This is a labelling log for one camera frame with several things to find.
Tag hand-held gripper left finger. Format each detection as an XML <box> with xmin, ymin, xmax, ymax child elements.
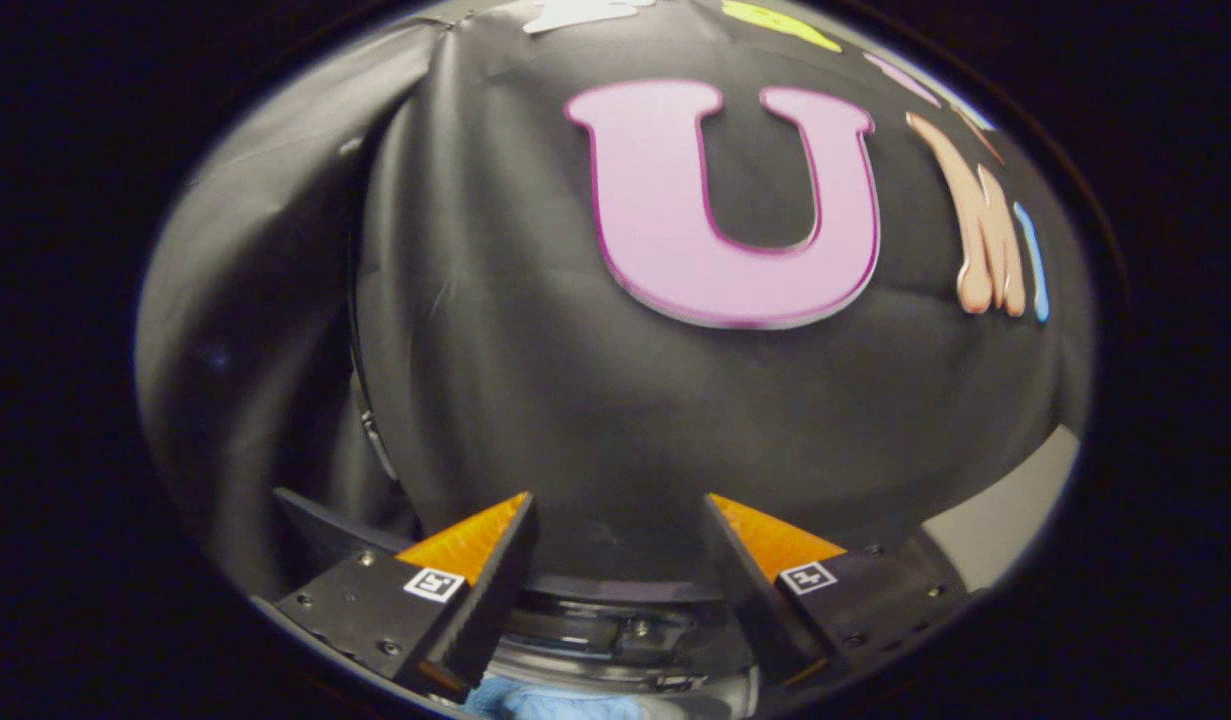
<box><xmin>273</xmin><ymin>490</ymin><xmax>541</xmax><ymax>704</ymax></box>

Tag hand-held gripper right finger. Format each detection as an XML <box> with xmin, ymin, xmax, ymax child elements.
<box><xmin>702</xmin><ymin>492</ymin><xmax>971</xmax><ymax>691</ymax></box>

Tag light blue polo shirt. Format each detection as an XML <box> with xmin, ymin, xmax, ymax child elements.
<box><xmin>463</xmin><ymin>675</ymin><xmax>666</xmax><ymax>720</ymax></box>

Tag grey washing machine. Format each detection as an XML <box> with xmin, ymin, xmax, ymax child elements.
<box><xmin>250</xmin><ymin>575</ymin><xmax>766</xmax><ymax>720</ymax></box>

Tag black backdrop cloth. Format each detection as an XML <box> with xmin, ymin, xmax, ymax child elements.
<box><xmin>135</xmin><ymin>0</ymin><xmax>1091</xmax><ymax>601</ymax></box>

